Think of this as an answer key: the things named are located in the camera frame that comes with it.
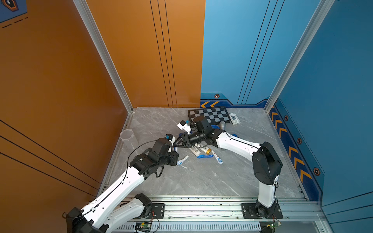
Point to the toothpaste tube right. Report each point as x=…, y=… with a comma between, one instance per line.
x=217, y=157

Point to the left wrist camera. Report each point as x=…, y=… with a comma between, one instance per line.
x=163, y=145

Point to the aluminium front rail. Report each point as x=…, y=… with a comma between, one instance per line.
x=228, y=208

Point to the small white card box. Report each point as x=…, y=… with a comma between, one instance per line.
x=234, y=119

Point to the circuit board right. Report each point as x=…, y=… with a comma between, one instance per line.
x=269, y=227

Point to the silver microphone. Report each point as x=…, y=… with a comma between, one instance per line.
x=222, y=125

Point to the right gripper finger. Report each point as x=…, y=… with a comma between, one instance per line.
x=181, y=140
x=183, y=145

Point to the clear plastic container left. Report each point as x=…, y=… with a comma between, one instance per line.
x=127, y=135

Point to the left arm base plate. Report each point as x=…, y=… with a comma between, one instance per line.
x=153, y=210

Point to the white bottle orange cap upper-left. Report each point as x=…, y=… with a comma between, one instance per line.
x=195, y=151

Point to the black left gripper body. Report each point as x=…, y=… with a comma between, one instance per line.
x=170, y=158

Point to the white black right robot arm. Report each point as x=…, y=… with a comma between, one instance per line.
x=266, y=163

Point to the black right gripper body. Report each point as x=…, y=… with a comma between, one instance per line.
x=195, y=138

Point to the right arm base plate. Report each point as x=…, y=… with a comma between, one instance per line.
x=247, y=210

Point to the black white checkerboard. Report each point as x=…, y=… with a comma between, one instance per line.
x=213, y=115

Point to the white bottle orange cap upper-right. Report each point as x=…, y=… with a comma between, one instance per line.
x=206, y=150

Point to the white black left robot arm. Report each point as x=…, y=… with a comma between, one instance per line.
x=103, y=214

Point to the green circuit board left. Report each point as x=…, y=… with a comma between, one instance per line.
x=143, y=227

